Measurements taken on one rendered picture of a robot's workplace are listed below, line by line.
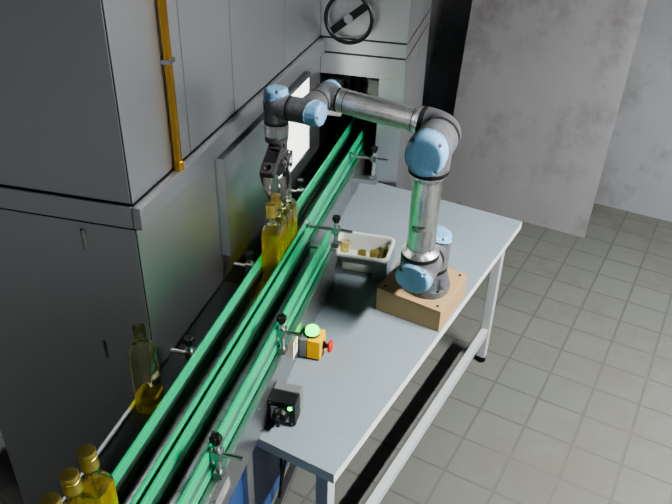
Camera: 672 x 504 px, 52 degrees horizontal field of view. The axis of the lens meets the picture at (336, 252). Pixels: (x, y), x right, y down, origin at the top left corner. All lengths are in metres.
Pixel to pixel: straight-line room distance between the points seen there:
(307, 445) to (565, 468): 1.39
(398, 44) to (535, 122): 1.67
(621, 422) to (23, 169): 2.57
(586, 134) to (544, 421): 1.93
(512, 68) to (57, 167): 3.26
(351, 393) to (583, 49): 2.87
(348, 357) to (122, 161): 0.96
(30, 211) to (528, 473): 2.08
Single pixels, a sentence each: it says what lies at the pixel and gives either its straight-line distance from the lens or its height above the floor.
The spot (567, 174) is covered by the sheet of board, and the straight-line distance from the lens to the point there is 4.52.
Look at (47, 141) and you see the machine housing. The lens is 1.74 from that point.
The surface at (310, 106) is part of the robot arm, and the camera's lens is 2.03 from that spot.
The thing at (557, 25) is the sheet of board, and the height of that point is 1.21.
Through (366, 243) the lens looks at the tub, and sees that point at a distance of 2.66.
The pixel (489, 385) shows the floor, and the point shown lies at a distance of 3.31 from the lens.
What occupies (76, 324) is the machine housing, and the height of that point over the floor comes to 1.00.
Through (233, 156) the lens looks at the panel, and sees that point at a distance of 2.16.
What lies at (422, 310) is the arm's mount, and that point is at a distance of 2.31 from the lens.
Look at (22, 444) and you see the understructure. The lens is 2.53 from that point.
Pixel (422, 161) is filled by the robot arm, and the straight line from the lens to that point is 1.90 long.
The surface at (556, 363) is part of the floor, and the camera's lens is 3.52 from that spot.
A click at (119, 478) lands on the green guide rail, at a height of 0.94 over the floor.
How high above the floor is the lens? 2.17
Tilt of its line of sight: 32 degrees down
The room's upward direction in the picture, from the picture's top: 2 degrees clockwise
